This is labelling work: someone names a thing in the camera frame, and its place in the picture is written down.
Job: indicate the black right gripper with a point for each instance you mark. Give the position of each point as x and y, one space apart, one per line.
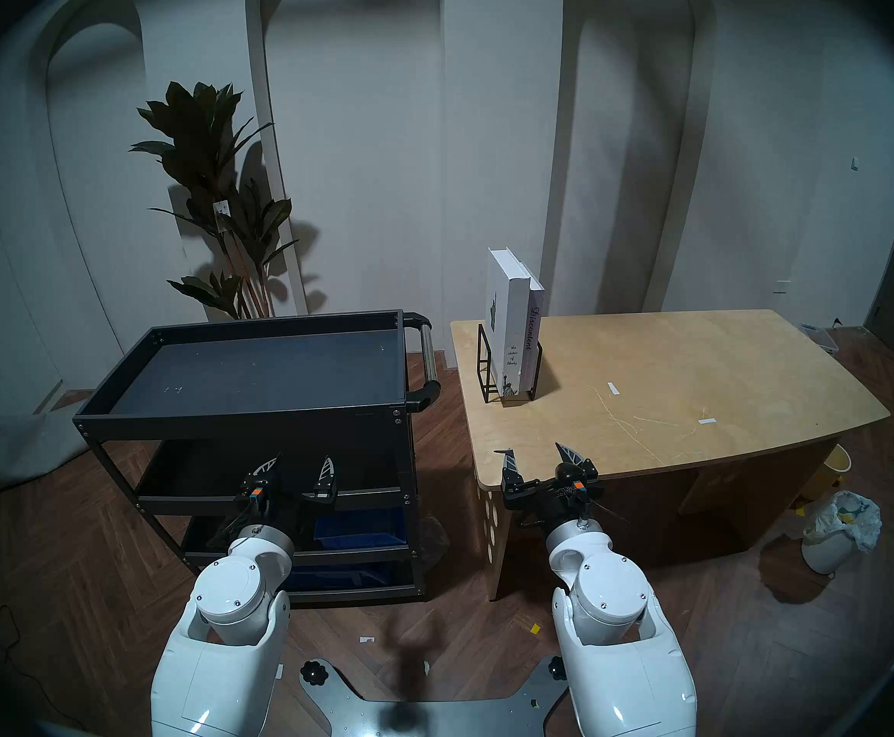
554 499

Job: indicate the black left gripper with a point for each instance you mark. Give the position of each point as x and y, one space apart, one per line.
285 509

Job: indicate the white Discontent book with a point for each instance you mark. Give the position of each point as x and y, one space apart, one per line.
536 336

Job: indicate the white Statue of Liberty book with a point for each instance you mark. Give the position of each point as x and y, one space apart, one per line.
504 313

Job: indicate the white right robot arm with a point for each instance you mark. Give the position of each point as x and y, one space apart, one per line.
616 666

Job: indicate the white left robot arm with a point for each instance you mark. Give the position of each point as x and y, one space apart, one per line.
224 666

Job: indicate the blue plastic bin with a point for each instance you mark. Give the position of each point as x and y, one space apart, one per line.
355 578
362 528

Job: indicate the black metal utility cart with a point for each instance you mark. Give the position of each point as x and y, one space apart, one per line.
262 375

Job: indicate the light wooden table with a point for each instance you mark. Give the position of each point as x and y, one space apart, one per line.
685 390

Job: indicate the black star knob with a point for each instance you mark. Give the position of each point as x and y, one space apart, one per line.
557 668
313 673

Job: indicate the white plant tag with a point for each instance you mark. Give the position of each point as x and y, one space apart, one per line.
223 215

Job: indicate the yellow paper cup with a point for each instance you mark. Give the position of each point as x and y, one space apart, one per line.
834 470

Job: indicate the white trash bin with bag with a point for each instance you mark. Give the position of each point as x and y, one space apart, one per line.
838 528

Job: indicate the clear plastic storage box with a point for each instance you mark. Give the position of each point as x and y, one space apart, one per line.
821 338

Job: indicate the tall dark green plant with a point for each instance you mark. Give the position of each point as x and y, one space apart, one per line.
201 144

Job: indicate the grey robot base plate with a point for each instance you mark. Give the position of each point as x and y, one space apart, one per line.
431 716

